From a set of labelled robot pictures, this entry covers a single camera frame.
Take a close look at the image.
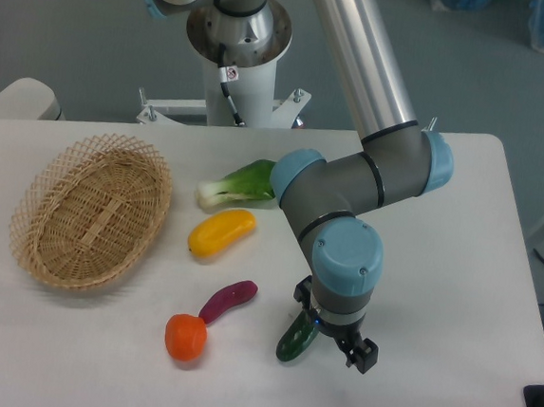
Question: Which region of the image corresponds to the dark green cucumber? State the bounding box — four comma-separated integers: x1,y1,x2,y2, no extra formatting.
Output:
275,311,318,362

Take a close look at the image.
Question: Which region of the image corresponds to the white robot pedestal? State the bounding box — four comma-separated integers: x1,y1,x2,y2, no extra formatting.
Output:
138,0,311,129

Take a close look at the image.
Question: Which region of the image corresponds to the green bok choy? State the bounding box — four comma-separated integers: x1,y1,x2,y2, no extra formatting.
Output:
195,158,275,210

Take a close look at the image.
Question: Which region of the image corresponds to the white chair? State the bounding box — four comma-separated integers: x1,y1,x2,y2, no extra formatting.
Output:
0,77,66,121

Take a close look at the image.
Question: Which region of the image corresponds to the yellow mango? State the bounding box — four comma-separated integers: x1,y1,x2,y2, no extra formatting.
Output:
187,209,257,258

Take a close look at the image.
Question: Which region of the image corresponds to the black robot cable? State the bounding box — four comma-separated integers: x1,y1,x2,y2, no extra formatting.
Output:
211,41,253,128

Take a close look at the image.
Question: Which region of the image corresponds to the purple eggplant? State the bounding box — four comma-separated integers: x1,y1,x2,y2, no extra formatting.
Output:
198,280,259,324

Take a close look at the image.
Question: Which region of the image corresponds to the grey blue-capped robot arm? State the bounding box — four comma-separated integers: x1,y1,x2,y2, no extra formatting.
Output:
143,0,454,372

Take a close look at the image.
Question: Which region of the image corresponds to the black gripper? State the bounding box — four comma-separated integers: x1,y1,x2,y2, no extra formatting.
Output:
293,275,380,375

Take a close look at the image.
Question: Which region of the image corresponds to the woven wicker basket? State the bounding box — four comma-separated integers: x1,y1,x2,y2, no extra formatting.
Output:
9,134,173,290

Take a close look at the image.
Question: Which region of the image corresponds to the orange tangerine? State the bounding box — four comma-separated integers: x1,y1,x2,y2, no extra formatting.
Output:
164,314,207,361

